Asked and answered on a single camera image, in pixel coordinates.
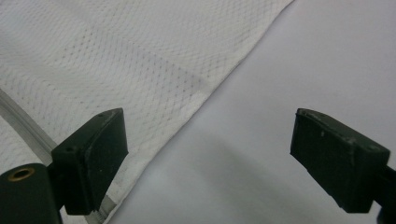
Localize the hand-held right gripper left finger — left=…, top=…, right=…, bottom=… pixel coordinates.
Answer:
left=47, top=107, right=129, bottom=217

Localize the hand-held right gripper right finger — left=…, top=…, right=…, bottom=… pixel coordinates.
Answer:
left=290, top=107, right=396, bottom=215

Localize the white mesh cloth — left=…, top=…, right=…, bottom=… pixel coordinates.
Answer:
left=0, top=0, right=295, bottom=224

